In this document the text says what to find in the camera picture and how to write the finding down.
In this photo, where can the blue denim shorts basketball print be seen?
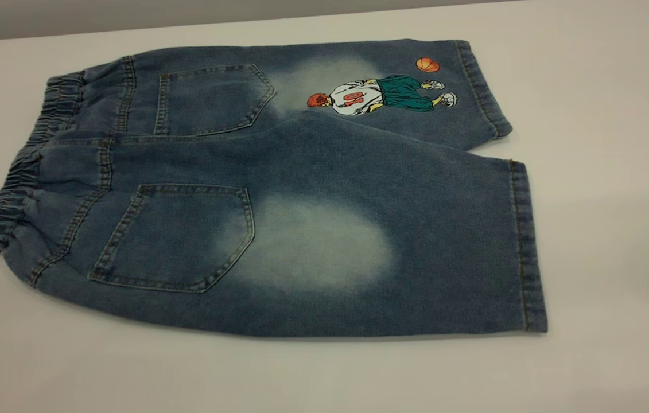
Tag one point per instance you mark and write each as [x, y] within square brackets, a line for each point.
[313, 172]

